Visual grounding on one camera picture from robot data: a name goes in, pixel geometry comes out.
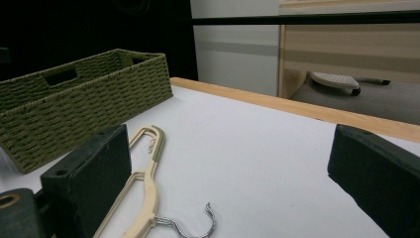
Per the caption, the light wooden cabinet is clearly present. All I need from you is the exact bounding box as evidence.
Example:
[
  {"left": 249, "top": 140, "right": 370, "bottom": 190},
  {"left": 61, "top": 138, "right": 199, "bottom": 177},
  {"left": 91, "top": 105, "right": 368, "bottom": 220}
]
[{"left": 277, "top": 0, "right": 420, "bottom": 100}]

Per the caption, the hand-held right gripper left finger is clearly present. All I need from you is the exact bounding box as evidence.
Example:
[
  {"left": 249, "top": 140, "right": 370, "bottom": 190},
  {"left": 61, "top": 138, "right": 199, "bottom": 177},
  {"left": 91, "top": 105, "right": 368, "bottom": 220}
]
[{"left": 40, "top": 123, "right": 133, "bottom": 238}]

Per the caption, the black horizontal bar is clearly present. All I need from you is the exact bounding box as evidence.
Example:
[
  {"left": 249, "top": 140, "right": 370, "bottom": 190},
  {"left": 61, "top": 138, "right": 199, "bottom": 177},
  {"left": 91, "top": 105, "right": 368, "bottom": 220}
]
[{"left": 191, "top": 10, "right": 420, "bottom": 27}]

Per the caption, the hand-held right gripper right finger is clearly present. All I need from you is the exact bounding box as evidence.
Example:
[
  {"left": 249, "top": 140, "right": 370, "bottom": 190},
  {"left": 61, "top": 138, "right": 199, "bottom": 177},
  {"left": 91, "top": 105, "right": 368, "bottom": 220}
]
[{"left": 327, "top": 123, "right": 420, "bottom": 238}]

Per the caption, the white partition panel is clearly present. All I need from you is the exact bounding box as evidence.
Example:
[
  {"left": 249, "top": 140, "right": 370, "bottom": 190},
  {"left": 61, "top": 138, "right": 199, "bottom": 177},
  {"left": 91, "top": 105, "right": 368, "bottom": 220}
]
[{"left": 189, "top": 0, "right": 281, "bottom": 97}]

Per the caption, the green woven basket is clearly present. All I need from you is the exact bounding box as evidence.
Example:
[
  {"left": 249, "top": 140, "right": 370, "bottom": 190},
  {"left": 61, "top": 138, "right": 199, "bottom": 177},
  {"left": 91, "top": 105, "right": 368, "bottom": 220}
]
[{"left": 0, "top": 48, "right": 174, "bottom": 175}]

